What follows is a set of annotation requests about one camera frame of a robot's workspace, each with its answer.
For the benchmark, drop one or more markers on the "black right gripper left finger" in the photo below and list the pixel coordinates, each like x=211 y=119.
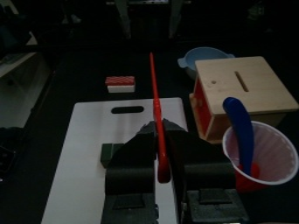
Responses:
x=132 y=163

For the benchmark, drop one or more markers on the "red plastic toy knife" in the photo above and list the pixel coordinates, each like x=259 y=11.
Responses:
x=157 y=122

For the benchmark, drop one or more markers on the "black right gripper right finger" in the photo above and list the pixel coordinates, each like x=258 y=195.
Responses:
x=201 y=169

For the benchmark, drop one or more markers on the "blue plastic toy utensil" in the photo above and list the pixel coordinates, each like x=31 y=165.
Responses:
x=240 y=131

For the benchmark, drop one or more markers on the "grey-blue bowl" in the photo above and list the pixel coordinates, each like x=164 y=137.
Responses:
x=197 y=58

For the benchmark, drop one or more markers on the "white side shelf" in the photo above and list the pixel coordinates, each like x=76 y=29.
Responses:
x=19 y=90

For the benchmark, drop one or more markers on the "wooden box with red front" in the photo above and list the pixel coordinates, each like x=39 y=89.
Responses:
x=240 y=87

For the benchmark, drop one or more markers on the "white cutting board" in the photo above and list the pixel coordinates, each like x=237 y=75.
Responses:
x=89 y=145

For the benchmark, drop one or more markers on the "red plastic cup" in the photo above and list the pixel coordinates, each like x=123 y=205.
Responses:
x=268 y=157

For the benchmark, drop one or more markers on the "toy sushi roll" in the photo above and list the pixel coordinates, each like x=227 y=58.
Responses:
x=109 y=154

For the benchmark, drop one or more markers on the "red and white toy nigiri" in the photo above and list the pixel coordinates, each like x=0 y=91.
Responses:
x=120 y=84

